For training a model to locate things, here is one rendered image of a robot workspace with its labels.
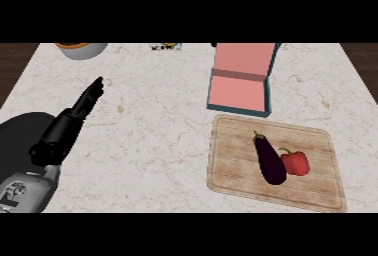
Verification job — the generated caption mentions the red bell pepper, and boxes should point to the red bell pepper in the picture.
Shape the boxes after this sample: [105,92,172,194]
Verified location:
[277,147,311,177]

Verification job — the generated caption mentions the grey bowl with orange rim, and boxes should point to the grey bowl with orange rim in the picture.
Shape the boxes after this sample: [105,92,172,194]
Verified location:
[53,43,109,61]

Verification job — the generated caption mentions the small printed carton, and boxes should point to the small printed carton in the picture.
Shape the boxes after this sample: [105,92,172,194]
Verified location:
[149,43,183,52]

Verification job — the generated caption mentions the wooden cutting board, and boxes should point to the wooden cutting board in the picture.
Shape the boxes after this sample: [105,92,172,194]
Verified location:
[205,113,348,213]

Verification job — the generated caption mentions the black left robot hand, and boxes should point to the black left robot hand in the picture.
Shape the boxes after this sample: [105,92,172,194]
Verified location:
[28,76,106,167]

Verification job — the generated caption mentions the pink and teal box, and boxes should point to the pink and teal box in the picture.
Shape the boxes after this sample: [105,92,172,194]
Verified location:
[205,43,283,119]

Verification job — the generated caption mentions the purple eggplant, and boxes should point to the purple eggplant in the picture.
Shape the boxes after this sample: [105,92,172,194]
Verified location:
[252,130,288,186]

